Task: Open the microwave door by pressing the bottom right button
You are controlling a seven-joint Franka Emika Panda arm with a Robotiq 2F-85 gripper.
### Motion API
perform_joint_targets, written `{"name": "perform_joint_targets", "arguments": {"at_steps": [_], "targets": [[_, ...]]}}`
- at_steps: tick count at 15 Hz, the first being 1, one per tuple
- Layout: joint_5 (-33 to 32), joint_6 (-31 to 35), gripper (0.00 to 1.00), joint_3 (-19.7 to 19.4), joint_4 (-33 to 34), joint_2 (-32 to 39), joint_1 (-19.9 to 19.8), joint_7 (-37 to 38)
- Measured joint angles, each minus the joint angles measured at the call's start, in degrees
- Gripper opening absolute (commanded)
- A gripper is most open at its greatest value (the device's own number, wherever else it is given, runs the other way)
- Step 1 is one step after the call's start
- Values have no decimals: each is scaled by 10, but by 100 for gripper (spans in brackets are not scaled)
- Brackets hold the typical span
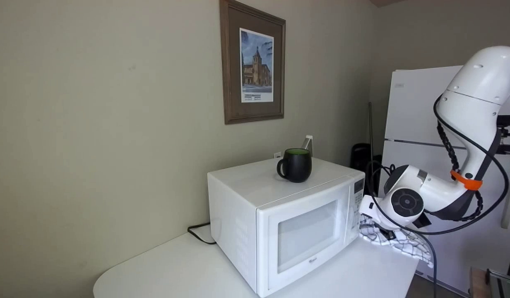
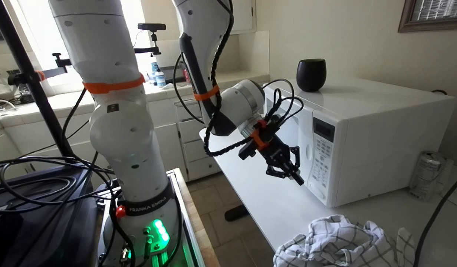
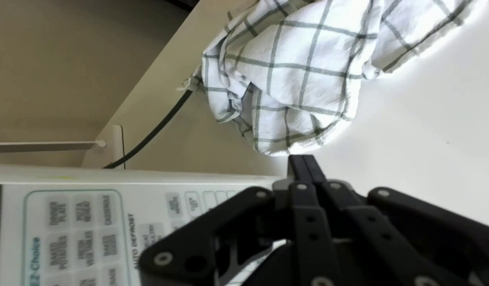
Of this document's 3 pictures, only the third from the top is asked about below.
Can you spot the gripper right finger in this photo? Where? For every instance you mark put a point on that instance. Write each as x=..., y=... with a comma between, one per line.
x=419, y=222

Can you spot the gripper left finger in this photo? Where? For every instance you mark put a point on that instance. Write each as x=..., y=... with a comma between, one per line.
x=308, y=222

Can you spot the white microwave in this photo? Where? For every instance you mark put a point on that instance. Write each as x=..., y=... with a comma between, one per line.
x=89, y=226

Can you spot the white checked cloth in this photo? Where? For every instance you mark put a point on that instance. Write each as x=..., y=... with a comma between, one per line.
x=292, y=71

